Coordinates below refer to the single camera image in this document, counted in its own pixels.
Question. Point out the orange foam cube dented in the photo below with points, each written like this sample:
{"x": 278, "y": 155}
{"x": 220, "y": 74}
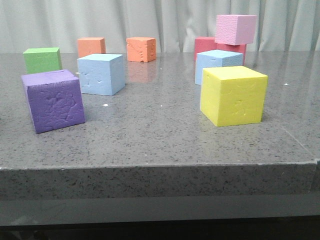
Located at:
{"x": 141, "y": 49}

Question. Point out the red foam cube front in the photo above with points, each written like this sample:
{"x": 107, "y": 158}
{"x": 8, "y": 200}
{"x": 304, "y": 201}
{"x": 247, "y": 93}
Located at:
{"x": 241, "y": 48}

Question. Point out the light blue foam cube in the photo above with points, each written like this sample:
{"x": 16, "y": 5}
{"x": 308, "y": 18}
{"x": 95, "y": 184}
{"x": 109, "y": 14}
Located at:
{"x": 215, "y": 58}
{"x": 101, "y": 74}

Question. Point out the red foam cube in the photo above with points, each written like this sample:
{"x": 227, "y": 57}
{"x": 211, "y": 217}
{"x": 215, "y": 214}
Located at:
{"x": 204, "y": 44}
{"x": 241, "y": 48}

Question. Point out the red foam cube rear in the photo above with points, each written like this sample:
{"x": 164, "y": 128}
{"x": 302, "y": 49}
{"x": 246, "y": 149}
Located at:
{"x": 204, "y": 44}

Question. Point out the pink foam cube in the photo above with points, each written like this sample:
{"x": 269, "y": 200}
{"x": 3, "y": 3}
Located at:
{"x": 235, "y": 29}

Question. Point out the yellow foam cube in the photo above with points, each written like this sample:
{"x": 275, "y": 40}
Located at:
{"x": 233, "y": 95}

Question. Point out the orange foam cube left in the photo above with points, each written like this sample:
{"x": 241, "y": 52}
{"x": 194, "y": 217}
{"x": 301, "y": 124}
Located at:
{"x": 91, "y": 45}

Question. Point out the grey curtain backdrop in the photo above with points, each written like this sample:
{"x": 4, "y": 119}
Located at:
{"x": 282, "y": 25}

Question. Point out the purple foam cube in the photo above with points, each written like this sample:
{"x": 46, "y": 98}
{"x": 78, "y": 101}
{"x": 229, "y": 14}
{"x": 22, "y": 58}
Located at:
{"x": 54, "y": 99}

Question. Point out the green foam cube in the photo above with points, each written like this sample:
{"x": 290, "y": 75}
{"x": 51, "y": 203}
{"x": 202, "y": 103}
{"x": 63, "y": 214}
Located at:
{"x": 45, "y": 59}

